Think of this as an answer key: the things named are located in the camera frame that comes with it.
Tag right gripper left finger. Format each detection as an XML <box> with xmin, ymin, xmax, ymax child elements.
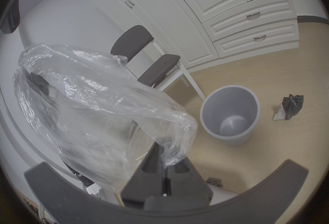
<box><xmin>121</xmin><ymin>142</ymin><xmax>165</xmax><ymax>210</ymax></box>

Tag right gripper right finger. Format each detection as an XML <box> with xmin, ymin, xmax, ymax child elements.
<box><xmin>165</xmin><ymin>156</ymin><xmax>214</xmax><ymax>205</ymax></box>

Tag clear plastic bag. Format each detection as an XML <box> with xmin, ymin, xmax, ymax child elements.
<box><xmin>13</xmin><ymin>43</ymin><xmax>198</xmax><ymax>192</ymax></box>

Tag black plastic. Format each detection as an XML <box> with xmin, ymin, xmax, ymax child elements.
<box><xmin>282</xmin><ymin>94</ymin><xmax>304</xmax><ymax>119</ymax></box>

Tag white trash bin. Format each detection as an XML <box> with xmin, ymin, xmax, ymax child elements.
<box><xmin>200</xmin><ymin>85</ymin><xmax>260</xmax><ymax>147</ymax></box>

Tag white chair grey cushions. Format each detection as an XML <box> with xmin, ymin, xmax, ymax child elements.
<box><xmin>111</xmin><ymin>25</ymin><xmax>206</xmax><ymax>102</ymax></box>

